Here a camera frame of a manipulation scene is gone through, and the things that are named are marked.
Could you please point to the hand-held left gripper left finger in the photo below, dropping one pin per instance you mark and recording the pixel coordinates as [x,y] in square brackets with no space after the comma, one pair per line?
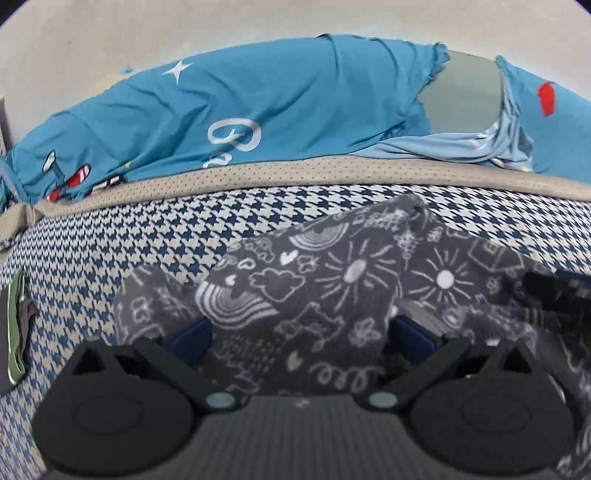
[194,339]

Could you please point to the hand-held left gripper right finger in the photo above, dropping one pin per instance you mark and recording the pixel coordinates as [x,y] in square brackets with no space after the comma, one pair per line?
[411,339]

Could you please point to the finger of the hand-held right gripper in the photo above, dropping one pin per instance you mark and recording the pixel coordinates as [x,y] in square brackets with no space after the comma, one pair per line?
[558,302]

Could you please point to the grey doodle print fleece garment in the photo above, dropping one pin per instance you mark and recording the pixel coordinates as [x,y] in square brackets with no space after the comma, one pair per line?
[323,286]

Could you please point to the blue beige houndstooth blanket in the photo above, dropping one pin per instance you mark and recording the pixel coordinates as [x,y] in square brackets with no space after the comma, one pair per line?
[138,240]

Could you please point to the blue cartoon print bed bumper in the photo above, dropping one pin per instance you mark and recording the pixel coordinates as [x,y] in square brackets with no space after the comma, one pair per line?
[277,101]
[563,138]

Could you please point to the dark grey folded garment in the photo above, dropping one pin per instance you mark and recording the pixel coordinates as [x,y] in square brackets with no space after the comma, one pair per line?
[27,316]

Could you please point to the green grey striped folded shirt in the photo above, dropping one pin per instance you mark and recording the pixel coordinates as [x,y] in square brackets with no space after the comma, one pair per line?
[16,332]

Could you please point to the grey pad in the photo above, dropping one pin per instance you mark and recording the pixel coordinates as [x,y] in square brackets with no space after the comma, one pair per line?
[461,92]

